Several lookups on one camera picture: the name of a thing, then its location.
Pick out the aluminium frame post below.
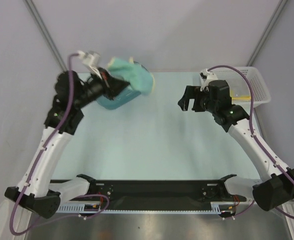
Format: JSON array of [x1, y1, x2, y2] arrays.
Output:
[[246, 0, 290, 67], [23, 0, 67, 72]]

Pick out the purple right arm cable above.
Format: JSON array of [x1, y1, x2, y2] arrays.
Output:
[[206, 64, 294, 221]]

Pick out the white perforated plastic basket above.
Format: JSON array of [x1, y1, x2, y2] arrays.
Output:
[[208, 66, 271, 111]]

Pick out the right aluminium frame post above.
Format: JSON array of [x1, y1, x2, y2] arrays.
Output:
[[246, 0, 290, 67]]

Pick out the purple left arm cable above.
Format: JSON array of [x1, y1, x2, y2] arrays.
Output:
[[9, 52, 110, 236]]

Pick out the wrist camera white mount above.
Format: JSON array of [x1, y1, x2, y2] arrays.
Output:
[[77, 50, 100, 73], [200, 68, 218, 88]]

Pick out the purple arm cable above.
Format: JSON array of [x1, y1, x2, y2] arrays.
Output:
[[206, 64, 294, 221], [9, 52, 110, 236]]

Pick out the teal and yellow towel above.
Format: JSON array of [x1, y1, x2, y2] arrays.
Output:
[[107, 57, 155, 96]]

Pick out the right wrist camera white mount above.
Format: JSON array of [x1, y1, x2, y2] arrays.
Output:
[[200, 68, 218, 88]]

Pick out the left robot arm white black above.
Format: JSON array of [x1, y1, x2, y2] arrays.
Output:
[[4, 67, 130, 219]]

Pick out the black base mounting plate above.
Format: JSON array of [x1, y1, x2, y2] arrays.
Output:
[[93, 179, 240, 212]]

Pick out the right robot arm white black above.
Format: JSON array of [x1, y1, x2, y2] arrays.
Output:
[[178, 80, 294, 211]]

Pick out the yellow chick face towel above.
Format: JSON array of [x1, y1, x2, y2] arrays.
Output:
[[232, 95, 251, 103]]

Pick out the grey towel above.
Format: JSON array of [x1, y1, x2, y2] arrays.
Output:
[[227, 78, 250, 99]]

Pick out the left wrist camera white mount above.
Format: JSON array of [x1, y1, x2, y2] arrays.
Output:
[[77, 50, 100, 73]]

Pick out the left aluminium frame post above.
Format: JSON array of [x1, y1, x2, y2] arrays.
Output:
[[23, 0, 67, 72]]

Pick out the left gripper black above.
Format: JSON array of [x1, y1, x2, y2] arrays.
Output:
[[74, 66, 130, 108]]

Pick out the teal transparent plastic bin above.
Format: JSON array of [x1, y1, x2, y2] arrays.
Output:
[[95, 63, 154, 111]]

